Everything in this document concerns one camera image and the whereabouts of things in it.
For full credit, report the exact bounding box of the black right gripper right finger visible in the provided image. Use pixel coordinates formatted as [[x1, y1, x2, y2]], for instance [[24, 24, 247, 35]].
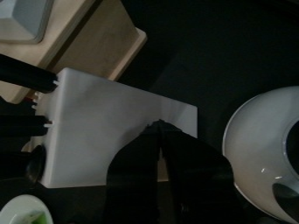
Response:
[[156, 118, 249, 224]]

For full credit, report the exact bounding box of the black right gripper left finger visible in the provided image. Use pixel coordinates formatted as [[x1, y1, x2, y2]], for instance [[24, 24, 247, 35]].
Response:
[[101, 123, 161, 224]]

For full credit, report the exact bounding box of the white round bowl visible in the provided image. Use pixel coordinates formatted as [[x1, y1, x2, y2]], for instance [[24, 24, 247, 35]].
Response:
[[220, 85, 299, 224]]

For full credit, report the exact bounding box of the white knife block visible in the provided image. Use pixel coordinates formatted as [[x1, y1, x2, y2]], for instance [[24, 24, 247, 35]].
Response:
[[29, 67, 199, 189]]

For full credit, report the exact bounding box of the white plate with green food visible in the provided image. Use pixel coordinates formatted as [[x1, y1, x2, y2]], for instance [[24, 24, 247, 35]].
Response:
[[0, 193, 55, 224]]

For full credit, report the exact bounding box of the wooden cutting board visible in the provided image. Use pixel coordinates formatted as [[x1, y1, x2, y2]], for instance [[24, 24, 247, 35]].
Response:
[[0, 0, 148, 105]]

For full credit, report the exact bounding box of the grey square tray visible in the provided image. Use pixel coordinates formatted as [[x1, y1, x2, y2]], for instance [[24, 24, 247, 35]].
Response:
[[0, 0, 55, 45]]

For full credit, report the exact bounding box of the black knife handle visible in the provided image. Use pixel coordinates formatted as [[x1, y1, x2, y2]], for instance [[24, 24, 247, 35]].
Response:
[[0, 115, 52, 137], [0, 53, 60, 95]]

